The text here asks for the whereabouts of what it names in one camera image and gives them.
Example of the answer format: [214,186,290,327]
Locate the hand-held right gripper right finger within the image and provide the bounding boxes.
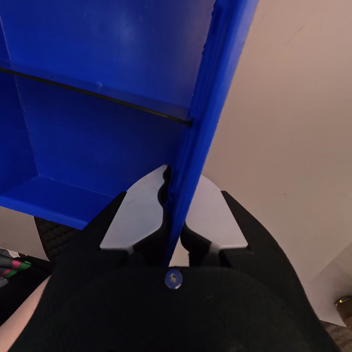
[184,175,248,252]

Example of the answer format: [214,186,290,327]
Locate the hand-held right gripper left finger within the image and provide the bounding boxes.
[100,165,172,252]

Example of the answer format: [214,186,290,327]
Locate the blue plastic storage bin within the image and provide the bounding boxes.
[0,0,259,267]

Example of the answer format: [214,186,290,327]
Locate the person's left forearm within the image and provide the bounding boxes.
[0,276,52,328]

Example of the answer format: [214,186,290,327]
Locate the black textured round object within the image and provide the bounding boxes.
[34,216,89,262]

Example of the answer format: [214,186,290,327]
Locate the black bin divider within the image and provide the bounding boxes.
[0,67,193,129]

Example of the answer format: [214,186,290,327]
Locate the person's floral pants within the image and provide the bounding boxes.
[0,247,32,287]

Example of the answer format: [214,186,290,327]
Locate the person's black shirt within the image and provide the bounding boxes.
[0,257,53,319]

